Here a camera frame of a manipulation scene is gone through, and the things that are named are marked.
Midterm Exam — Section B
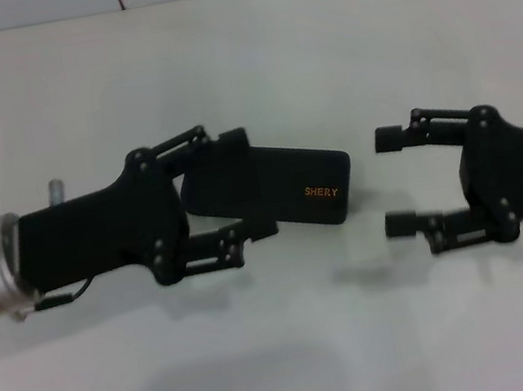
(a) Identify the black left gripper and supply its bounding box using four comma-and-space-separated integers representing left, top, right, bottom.
6, 125, 289, 311

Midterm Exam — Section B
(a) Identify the small silver cylindrical knob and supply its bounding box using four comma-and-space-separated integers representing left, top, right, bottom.
46, 176, 68, 207

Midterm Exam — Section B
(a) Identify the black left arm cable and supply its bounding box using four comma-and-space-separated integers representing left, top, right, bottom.
8, 277, 99, 322

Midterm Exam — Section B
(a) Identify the black glasses case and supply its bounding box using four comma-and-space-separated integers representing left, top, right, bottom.
173, 128, 363, 252

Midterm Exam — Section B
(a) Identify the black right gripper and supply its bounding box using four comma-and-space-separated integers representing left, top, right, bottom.
364, 89, 523, 265

